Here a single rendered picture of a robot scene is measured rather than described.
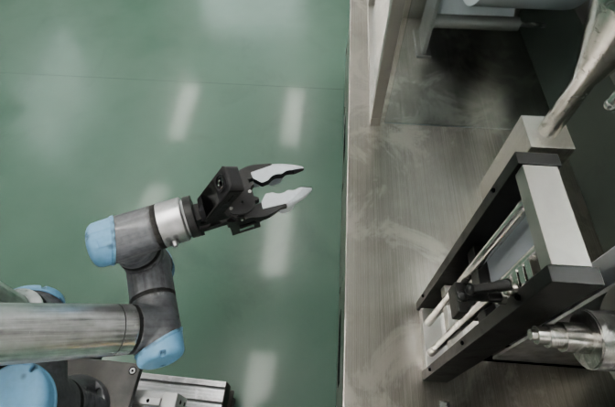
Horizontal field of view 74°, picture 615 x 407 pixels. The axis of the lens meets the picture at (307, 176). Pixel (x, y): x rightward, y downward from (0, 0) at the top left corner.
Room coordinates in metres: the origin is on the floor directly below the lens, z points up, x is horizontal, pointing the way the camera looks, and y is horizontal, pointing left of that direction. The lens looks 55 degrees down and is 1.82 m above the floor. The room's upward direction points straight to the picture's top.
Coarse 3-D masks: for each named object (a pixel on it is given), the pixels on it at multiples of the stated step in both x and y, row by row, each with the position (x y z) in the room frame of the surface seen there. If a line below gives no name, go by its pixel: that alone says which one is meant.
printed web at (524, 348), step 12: (588, 300) 0.19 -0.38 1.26; (600, 300) 0.18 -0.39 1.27; (516, 348) 0.18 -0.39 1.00; (528, 348) 0.18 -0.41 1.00; (540, 348) 0.18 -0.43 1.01; (552, 348) 0.18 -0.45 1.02; (516, 360) 0.18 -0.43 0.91; (528, 360) 0.18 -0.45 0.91; (540, 360) 0.18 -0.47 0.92; (552, 360) 0.18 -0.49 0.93; (564, 360) 0.18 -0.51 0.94; (576, 360) 0.17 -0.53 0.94
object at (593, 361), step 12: (576, 312) 0.15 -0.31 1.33; (588, 312) 0.14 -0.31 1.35; (600, 312) 0.14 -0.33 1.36; (612, 312) 0.14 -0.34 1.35; (588, 324) 0.13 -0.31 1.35; (600, 324) 0.13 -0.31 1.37; (612, 324) 0.13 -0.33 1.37; (600, 336) 0.11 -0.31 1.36; (612, 336) 0.11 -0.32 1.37; (600, 348) 0.10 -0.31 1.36; (612, 348) 0.10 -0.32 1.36; (588, 360) 0.10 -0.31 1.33; (600, 360) 0.09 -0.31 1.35; (612, 360) 0.09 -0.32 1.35
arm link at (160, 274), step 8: (160, 256) 0.30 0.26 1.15; (168, 256) 0.32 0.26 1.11; (152, 264) 0.28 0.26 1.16; (160, 264) 0.29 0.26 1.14; (168, 264) 0.30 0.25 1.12; (128, 272) 0.27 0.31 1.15; (136, 272) 0.27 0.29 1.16; (144, 272) 0.27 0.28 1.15; (152, 272) 0.27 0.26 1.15; (160, 272) 0.28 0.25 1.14; (168, 272) 0.28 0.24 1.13; (128, 280) 0.26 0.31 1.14; (136, 280) 0.26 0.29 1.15; (144, 280) 0.26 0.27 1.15; (152, 280) 0.26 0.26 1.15; (160, 280) 0.26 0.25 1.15; (168, 280) 0.27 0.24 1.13; (128, 288) 0.25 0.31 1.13; (136, 288) 0.24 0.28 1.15; (144, 288) 0.24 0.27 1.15; (152, 288) 0.24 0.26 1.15
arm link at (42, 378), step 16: (0, 368) 0.14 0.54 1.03; (16, 368) 0.14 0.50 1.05; (32, 368) 0.14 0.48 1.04; (48, 368) 0.15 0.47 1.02; (64, 368) 0.15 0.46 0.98; (0, 384) 0.12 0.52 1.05; (16, 384) 0.12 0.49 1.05; (32, 384) 0.12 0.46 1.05; (48, 384) 0.12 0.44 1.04; (64, 384) 0.13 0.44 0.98; (0, 400) 0.09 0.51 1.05; (16, 400) 0.09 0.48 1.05; (32, 400) 0.09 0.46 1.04; (48, 400) 0.09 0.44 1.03; (64, 400) 0.10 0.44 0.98; (80, 400) 0.11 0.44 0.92
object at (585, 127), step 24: (600, 96) 0.77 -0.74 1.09; (576, 120) 0.78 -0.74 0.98; (600, 120) 0.71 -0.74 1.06; (576, 144) 0.73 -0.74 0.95; (600, 144) 0.66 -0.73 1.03; (576, 168) 0.67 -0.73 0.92; (600, 168) 0.61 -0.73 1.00; (600, 192) 0.56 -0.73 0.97; (600, 216) 0.51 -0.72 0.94; (600, 240) 0.46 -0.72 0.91
